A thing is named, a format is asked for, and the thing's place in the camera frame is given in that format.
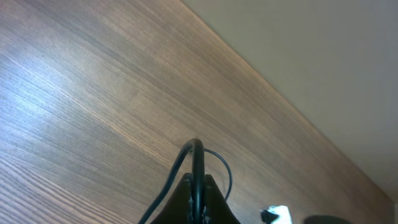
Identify black cable bundle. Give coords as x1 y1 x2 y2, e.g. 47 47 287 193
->
138 138 233 224

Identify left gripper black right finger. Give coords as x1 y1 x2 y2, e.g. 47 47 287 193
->
202 174 239 224

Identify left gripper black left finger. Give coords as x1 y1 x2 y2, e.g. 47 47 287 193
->
151 173 193 224

